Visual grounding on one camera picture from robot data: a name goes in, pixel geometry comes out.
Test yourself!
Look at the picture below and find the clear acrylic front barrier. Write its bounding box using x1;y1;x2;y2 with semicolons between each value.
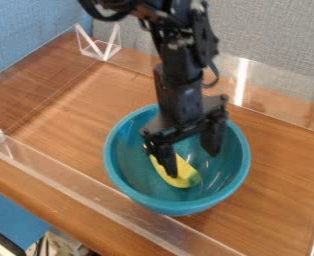
0;135;244;256

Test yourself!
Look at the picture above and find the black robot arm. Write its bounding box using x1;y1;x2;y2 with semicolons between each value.
77;0;228;178

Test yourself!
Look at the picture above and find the blue plastic bowl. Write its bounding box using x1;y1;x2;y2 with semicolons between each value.
102;104;250;216

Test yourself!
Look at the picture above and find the clear acrylic barrier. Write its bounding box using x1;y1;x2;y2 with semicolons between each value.
0;135;244;256
109;46;314;136

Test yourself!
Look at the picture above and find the clear acrylic back barrier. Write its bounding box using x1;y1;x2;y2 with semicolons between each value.
109;46;314;136

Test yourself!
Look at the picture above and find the clear acrylic corner bracket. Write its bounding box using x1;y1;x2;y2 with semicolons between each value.
74;24;121;62

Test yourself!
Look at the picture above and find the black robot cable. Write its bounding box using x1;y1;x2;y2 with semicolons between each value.
201;59;221;89

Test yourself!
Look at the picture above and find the yellow toy banana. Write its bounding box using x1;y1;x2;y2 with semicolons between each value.
149;155;201;189

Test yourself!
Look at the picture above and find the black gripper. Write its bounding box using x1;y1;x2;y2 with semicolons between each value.
140;64;228;178

